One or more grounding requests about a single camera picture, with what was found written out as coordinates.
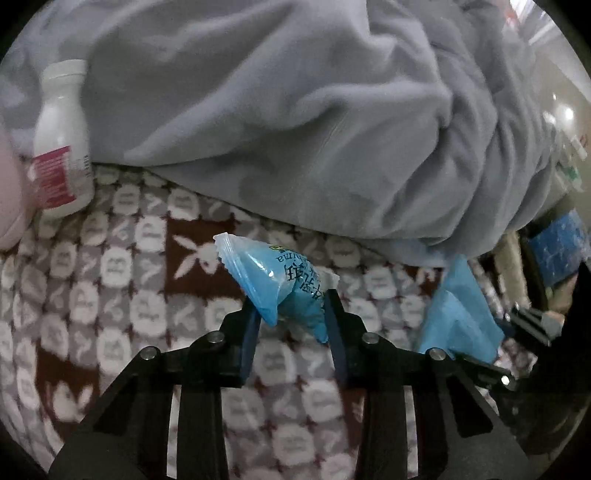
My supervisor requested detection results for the large blue snack packet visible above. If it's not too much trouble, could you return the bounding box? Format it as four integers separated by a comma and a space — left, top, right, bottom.
416, 256, 506, 365

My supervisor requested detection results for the pink thermos bottle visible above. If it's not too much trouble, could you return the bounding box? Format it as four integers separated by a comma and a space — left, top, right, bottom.
0, 124, 38, 252

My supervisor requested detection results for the rabbit print plush blanket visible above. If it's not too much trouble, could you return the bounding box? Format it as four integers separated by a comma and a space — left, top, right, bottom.
0, 164, 509, 480

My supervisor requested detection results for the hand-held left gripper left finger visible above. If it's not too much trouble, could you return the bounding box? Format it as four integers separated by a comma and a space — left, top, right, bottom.
48, 302, 260, 480

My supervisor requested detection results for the blue patterned bag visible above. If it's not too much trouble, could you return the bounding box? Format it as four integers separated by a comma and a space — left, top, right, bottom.
526, 210, 591, 287

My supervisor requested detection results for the beige fuzzy blanket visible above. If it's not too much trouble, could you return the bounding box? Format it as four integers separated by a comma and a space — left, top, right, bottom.
494, 231, 527, 305

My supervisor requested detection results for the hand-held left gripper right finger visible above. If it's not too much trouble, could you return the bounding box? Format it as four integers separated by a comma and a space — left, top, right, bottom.
323, 290, 539, 480

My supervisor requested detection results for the white bottle with red label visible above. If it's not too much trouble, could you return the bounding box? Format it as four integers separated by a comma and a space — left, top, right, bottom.
28, 60, 94, 217

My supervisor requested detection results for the small blue snack packet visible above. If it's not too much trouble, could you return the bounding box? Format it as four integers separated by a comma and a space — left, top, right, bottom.
212, 233, 340, 344

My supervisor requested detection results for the grey-blue fleece blanket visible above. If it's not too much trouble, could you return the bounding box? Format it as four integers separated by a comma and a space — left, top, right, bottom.
0, 0, 561, 268

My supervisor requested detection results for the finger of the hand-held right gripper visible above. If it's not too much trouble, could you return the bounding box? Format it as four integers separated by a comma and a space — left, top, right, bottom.
508, 305, 561, 348
455, 353, 519, 393

